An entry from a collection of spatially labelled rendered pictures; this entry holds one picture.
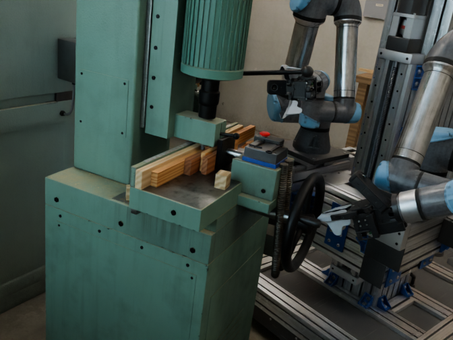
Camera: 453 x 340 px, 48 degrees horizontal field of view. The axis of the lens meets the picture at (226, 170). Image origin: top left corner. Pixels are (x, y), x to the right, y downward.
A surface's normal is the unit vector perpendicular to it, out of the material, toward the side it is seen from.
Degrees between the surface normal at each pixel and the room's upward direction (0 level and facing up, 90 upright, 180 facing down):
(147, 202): 90
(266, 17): 90
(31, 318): 0
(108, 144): 90
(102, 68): 90
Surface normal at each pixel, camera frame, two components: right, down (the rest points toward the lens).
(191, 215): -0.45, 0.26
